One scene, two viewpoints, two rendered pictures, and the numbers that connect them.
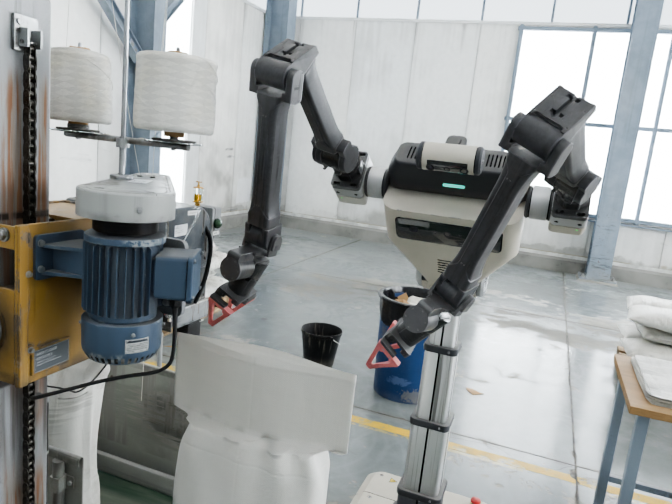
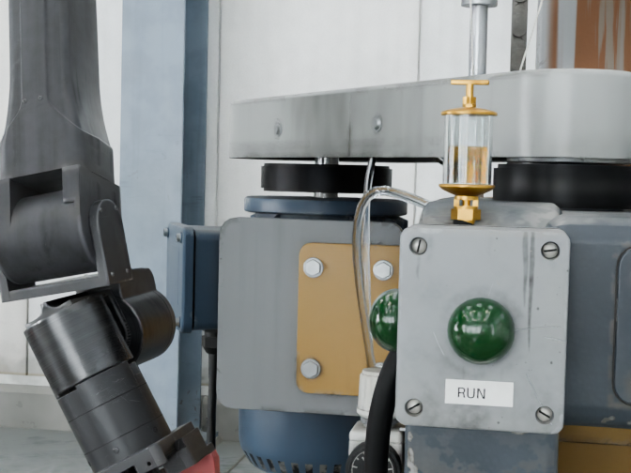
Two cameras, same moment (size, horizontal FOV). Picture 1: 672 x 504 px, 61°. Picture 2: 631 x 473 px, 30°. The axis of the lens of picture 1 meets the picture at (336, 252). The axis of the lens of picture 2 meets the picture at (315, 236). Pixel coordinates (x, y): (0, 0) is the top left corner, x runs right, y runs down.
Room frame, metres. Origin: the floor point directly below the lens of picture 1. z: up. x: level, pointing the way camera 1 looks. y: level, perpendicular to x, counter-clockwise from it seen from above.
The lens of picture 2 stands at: (2.14, 0.21, 1.35)
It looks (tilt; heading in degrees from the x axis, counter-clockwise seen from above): 3 degrees down; 170
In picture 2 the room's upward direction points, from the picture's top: 1 degrees clockwise
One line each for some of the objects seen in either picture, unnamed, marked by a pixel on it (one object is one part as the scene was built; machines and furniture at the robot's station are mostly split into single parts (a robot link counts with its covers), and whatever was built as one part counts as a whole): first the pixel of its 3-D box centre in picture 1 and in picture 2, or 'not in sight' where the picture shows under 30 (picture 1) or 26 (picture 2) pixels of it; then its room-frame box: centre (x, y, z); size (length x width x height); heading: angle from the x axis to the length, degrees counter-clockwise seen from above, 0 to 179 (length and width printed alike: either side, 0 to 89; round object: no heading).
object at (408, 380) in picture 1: (409, 344); not in sight; (3.52, -0.54, 0.32); 0.51 x 0.48 x 0.65; 160
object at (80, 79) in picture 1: (78, 86); not in sight; (1.31, 0.61, 1.61); 0.15 x 0.14 x 0.17; 70
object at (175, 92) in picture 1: (175, 95); not in sight; (1.22, 0.37, 1.61); 0.17 x 0.17 x 0.17
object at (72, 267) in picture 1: (76, 257); not in sight; (1.07, 0.50, 1.27); 0.12 x 0.09 x 0.09; 160
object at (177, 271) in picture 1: (178, 279); (212, 289); (1.09, 0.30, 1.25); 0.10 x 0.08 x 0.12; 5
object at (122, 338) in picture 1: (123, 295); (322, 332); (1.08, 0.41, 1.21); 0.15 x 0.15 x 0.25
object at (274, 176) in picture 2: (126, 224); (326, 180); (1.08, 0.41, 1.35); 0.12 x 0.12 x 0.04
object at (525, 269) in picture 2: (205, 221); (483, 324); (1.62, 0.38, 1.29); 0.08 x 0.05 x 0.09; 70
